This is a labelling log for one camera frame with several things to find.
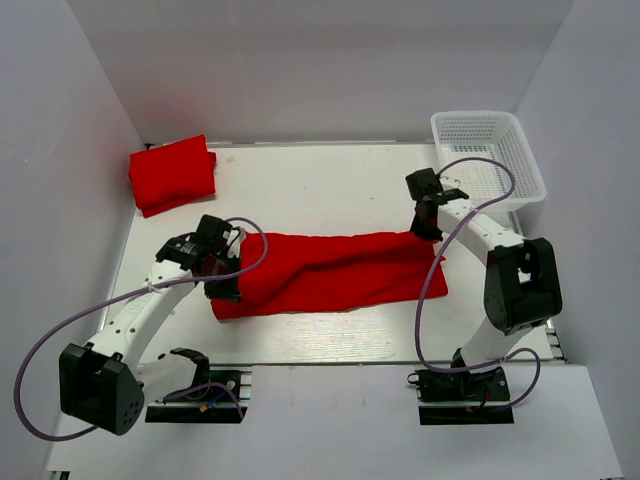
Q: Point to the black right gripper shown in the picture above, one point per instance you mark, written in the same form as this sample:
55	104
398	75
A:
418	229

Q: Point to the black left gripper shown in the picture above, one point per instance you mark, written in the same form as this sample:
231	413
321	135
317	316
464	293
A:
227	292

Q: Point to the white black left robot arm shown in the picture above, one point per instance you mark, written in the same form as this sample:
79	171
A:
104	382

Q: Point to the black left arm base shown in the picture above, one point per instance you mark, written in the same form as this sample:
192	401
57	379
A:
224	399

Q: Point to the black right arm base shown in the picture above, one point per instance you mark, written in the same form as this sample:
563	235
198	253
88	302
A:
463	399

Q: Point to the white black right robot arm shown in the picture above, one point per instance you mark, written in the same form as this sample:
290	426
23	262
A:
521	286

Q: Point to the folded red t-shirt stack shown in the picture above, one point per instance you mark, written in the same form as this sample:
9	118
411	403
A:
172	175

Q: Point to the white plastic basket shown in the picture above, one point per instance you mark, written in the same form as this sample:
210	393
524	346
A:
495	148

